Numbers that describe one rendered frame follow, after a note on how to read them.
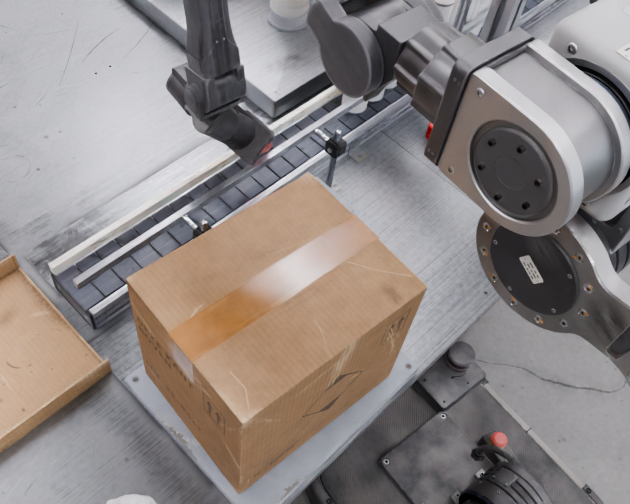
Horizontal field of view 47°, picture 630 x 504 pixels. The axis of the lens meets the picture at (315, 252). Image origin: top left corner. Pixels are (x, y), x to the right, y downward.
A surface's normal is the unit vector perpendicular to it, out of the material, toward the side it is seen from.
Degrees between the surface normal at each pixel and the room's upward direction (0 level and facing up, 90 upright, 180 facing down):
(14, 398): 0
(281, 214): 0
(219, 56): 78
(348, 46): 90
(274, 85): 0
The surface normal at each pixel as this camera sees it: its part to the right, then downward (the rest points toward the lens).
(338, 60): -0.78, 0.47
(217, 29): 0.63, 0.54
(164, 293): 0.10, -0.57
